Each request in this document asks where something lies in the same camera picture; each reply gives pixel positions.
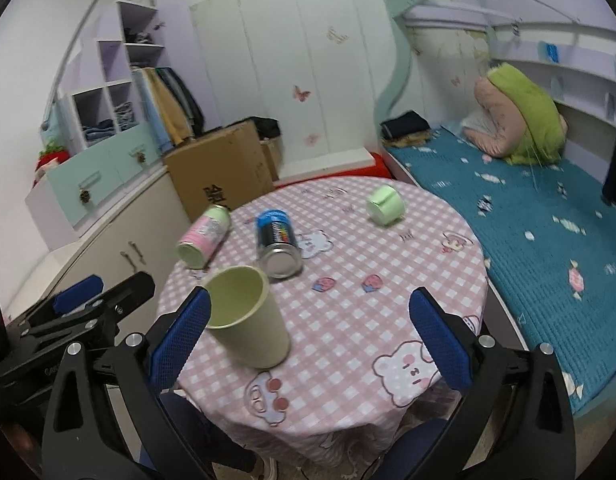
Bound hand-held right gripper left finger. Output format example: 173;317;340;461
42;287;212;480

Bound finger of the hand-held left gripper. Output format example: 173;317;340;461
5;275;105;334
0;271;156;376

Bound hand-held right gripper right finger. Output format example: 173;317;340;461
409;287;577;480

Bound small light green mug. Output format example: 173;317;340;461
365;184;409;226

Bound tall light green cup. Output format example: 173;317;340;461
203;266;292;370

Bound beige low cabinet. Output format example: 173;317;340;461
3;165;195;322

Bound round table, pink checked cloth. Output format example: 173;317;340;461
155;176;490;448

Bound pink and green can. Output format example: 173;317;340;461
176;205;233;268

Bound red box with green plant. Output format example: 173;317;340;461
34;142;72;182

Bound blue and black can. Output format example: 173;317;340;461
255;209;304;280

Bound large cardboard box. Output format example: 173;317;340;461
163;121;276;223

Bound bed with teal blanket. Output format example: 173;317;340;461
388;120;616;411

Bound folded blue clothes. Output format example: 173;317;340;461
83;120;115;142

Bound folded jeans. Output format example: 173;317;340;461
114;102;135;134

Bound light blue hanging garment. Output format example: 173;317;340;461
135;69;171;153

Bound red mat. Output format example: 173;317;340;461
360;152;392;179

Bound yellow hanging garment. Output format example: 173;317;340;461
149;67;195;146

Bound dark hanging garment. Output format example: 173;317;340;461
160;66;205;136

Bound white step board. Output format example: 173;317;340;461
278;146;377;184

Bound black bag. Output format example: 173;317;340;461
250;116;282;139

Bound folded dark clothes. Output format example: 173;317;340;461
380;111;432;144

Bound white and purple shelf unit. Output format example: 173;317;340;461
25;0;205;233

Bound green blanket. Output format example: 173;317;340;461
488;63;565;167

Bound metal handrail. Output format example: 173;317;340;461
40;0;157;126

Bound white wardrobe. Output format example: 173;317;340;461
188;0;414;182

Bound mint bunk bed frame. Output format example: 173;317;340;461
375;0;616;423

